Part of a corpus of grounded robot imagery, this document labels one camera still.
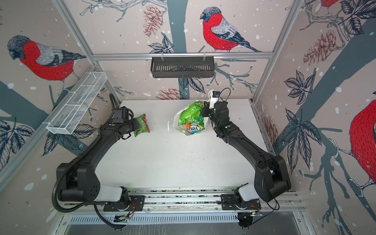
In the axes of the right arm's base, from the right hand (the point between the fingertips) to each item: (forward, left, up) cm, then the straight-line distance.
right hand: (203, 103), depth 81 cm
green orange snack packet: (-7, +37, -14) cm, 40 cm away
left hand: (-7, +41, -10) cm, 43 cm away
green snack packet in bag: (-2, +7, -10) cm, 12 cm away
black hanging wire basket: (+38, +15, 0) cm, 41 cm away
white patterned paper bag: (-10, +17, -8) cm, 21 cm away
